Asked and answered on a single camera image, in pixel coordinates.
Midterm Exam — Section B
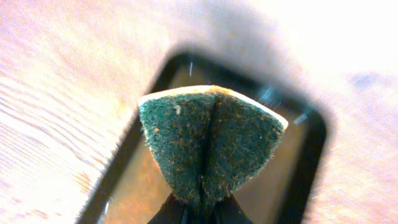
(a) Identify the black rectangular wash tray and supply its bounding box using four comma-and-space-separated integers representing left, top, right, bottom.
78, 49, 327, 223

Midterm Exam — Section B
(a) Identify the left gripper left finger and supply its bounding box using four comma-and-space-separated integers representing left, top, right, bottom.
148, 193, 187, 224

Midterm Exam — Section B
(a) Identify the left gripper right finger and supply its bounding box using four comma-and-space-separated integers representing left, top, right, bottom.
214, 195, 253, 224

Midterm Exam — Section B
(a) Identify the green and orange sponge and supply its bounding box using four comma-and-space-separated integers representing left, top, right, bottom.
138, 85, 289, 216

